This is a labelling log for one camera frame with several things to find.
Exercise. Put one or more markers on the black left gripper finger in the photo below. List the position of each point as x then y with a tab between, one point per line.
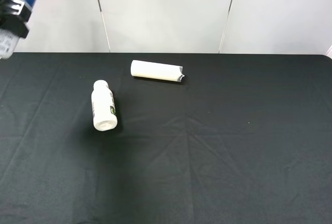
14	17

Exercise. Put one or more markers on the white bottle with green label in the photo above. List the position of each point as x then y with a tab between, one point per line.
103	107

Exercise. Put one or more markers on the white paper roll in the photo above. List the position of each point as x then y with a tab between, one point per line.
157	71

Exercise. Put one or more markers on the black tablecloth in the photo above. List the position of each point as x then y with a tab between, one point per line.
241	139

